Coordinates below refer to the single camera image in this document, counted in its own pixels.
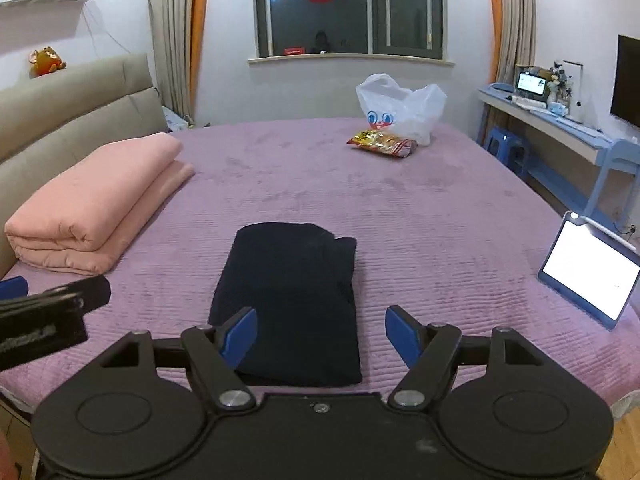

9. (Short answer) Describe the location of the dark navy striped garment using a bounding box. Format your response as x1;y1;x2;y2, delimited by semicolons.
208;222;362;388

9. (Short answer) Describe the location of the folded pink blanket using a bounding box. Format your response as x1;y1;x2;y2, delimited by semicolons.
4;132;194;275

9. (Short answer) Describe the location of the purple quilted bed cover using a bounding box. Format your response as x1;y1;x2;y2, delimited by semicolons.
1;118;639;408

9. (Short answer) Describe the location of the beige padded headboard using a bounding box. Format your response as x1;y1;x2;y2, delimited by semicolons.
1;55;169;273

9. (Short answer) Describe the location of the yellow red snack packet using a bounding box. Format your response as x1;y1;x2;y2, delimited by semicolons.
346;130;418;158

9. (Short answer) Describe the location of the tablet with blue case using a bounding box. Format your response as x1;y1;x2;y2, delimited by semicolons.
537;211;639;330

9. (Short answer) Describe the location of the blue plastic stool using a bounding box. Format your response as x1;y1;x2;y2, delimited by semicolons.
483;127;532;180

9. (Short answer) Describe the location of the white plastic bag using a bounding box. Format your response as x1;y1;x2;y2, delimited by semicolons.
356;74;447;146

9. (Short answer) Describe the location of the orange plush toy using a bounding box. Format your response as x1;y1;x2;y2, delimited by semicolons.
28;47;66;77

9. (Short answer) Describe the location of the small screen device on desk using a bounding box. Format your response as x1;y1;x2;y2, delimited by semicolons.
514;70;548;103

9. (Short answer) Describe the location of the flower decoration on desk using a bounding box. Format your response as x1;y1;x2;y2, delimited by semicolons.
547;61;573;110

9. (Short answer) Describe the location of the black television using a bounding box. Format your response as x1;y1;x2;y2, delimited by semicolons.
610;35;640;128

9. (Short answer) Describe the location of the left beige orange curtain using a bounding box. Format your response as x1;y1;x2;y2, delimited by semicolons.
148;0;207;124

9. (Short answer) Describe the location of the beige orange curtain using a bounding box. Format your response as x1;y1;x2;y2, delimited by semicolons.
148;0;207;124
489;0;536;82

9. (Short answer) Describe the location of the right beige orange curtain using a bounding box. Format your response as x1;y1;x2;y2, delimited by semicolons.
489;0;536;82

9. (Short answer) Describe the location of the blue white wall desk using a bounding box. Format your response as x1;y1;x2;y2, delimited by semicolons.
477;84;639;237

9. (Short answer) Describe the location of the window with dark frame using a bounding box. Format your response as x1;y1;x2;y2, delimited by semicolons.
255;0;444;60

